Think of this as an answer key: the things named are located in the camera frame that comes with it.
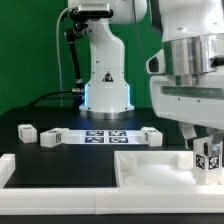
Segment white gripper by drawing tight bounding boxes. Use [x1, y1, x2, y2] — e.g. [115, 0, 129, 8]
[146, 50, 224, 156]

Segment white square table top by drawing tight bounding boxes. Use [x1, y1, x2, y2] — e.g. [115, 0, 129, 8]
[114, 151, 224, 187]

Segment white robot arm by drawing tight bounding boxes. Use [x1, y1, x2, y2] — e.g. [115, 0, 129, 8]
[68, 0, 224, 156]

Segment white U-shaped fence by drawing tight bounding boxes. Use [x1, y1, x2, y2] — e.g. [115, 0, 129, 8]
[0, 154, 224, 215]

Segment tag marker sheet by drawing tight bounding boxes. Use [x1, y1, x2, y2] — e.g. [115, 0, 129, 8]
[64, 130, 146, 145]

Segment black cables at base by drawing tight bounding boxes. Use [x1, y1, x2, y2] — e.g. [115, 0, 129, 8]
[26, 87, 86, 108]

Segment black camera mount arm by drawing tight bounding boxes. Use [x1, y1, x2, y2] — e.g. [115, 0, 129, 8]
[65, 13, 88, 89]

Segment black camera on mount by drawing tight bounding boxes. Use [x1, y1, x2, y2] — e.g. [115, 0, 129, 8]
[78, 3, 113, 18]

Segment grey cable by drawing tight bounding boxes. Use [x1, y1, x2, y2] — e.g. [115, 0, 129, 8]
[55, 7, 72, 108]

